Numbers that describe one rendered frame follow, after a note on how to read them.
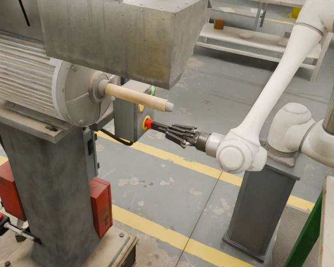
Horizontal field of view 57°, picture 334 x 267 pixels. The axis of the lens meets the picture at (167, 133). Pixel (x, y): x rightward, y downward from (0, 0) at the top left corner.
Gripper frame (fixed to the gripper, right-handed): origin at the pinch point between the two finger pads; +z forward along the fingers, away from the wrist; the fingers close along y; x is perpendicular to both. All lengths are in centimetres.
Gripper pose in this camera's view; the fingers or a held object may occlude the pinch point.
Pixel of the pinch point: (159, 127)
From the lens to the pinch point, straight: 120.9
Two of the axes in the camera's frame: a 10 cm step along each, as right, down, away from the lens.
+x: 0.6, -8.1, -5.8
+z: -9.0, -3.0, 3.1
